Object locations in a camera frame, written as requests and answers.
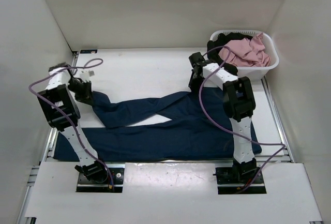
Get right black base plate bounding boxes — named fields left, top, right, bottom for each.
left=213, top=166, right=267, bottom=195

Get aluminium table frame rail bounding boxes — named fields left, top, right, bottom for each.
left=15, top=49, right=324, bottom=224

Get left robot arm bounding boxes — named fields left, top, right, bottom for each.
left=29, top=63, right=113, bottom=185

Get pink garment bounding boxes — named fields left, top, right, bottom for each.
left=218, top=33, right=270, bottom=67

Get dark label sticker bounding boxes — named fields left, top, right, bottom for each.
left=80, top=49, right=98, bottom=54

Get black garment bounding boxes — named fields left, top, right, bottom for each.
left=207, top=32, right=253, bottom=65

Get dark blue denim trousers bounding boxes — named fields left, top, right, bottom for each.
left=53, top=91, right=262, bottom=162

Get white laundry basket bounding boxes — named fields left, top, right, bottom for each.
left=209, top=29, right=279, bottom=81

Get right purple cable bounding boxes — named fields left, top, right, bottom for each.
left=198, top=46, right=287, bottom=190

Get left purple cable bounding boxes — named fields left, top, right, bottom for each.
left=28, top=58, right=116, bottom=191

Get white foam cover board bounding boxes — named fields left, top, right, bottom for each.
left=25, top=162, right=322, bottom=223

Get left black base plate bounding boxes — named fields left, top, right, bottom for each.
left=76, top=165, right=125, bottom=193

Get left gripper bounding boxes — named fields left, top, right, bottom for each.
left=67, top=78, right=95, bottom=106

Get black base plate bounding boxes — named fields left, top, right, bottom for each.
left=213, top=166, right=267, bottom=195
left=76, top=165, right=125, bottom=193

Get purple cable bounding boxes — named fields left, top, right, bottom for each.
left=198, top=46, right=287, bottom=190
left=28, top=58, right=116, bottom=191

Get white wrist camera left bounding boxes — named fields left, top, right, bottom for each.
left=79, top=70, right=95, bottom=83

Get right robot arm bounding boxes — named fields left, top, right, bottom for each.
left=83, top=53, right=261, bottom=183

